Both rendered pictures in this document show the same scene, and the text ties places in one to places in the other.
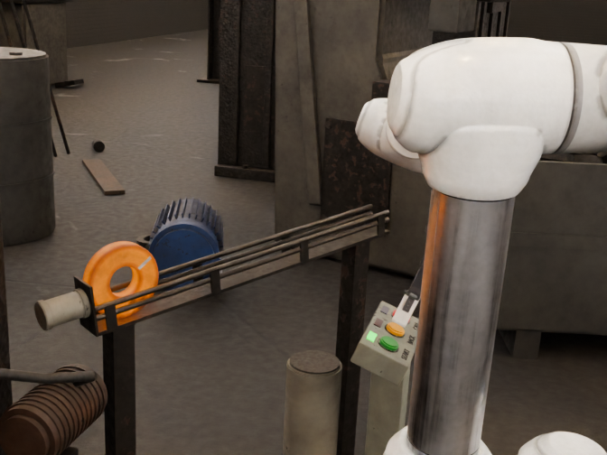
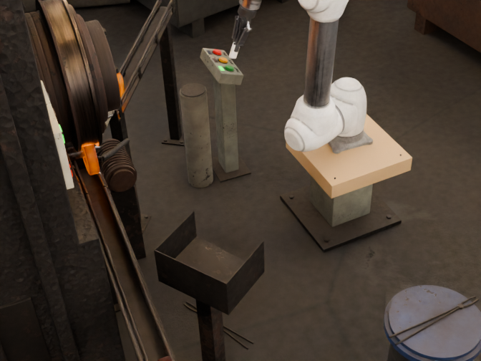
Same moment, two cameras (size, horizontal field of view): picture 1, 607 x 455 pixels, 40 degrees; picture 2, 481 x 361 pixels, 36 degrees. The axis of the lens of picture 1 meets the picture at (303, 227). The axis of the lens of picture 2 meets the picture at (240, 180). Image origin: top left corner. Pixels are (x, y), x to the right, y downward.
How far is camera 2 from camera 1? 1.87 m
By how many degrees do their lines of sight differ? 38
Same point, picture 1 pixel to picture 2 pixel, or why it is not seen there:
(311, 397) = (200, 106)
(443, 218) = (321, 29)
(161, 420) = not seen: hidden behind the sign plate
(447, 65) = not seen: outside the picture
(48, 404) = (124, 160)
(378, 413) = (225, 100)
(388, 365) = (235, 77)
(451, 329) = (326, 63)
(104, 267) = not seen: hidden behind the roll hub
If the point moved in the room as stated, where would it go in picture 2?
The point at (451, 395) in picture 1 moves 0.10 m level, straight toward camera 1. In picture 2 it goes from (326, 84) to (340, 97)
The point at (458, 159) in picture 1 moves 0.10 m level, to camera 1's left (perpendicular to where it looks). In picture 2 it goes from (331, 11) to (308, 21)
